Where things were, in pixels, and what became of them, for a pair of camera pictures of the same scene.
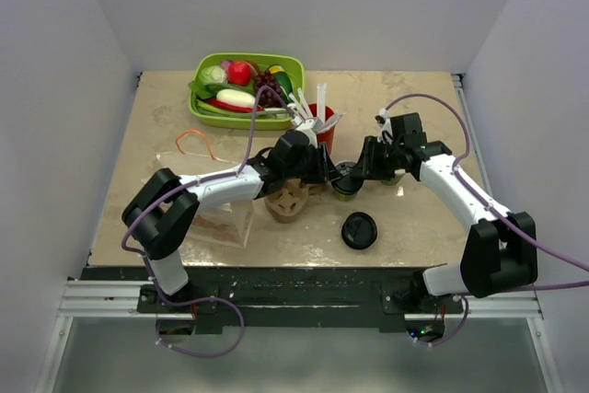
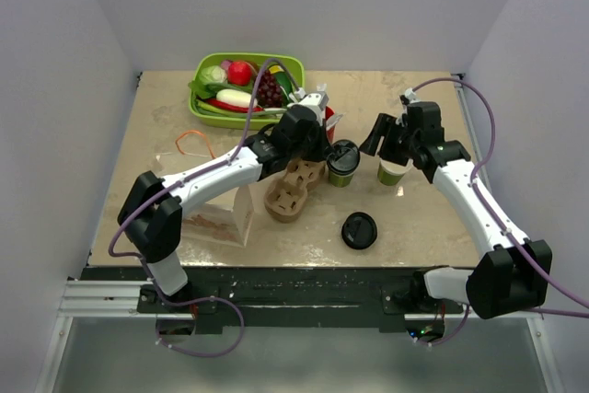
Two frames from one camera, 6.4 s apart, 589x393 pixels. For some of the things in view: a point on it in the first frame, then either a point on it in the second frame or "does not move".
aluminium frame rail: x=106 y=299 does not move
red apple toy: x=239 y=73 does not move
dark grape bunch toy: x=268 y=98 does not move
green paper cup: x=345 y=196 to x=342 y=162
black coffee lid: x=351 y=181 to x=344 y=156
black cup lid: x=359 y=230 does not move
